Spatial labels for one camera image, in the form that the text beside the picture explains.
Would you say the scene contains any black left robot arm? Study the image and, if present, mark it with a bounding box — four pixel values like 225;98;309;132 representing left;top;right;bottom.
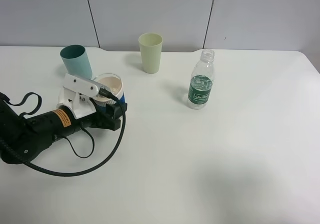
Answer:
0;94;128;162

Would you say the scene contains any teal plastic cup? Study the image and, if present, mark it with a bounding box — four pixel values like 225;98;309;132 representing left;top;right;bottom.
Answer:
60;44;93;79

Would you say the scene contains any clear bottle green label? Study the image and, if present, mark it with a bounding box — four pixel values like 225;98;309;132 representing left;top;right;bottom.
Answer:
187;49;215;110

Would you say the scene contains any glass cup blue sleeve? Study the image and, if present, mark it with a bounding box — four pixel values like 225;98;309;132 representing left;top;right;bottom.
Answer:
93;73;125;107

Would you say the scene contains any black braided left cable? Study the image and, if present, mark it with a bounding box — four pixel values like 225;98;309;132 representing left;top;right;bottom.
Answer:
0;88;127;178

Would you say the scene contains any light green plastic cup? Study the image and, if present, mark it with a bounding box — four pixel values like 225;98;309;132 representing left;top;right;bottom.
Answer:
138;33;163;74

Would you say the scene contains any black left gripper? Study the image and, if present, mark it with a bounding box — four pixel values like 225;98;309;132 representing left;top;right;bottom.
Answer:
37;102;128;136

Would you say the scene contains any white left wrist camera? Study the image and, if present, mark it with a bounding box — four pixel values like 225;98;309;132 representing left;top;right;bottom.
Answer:
56;73;111;119

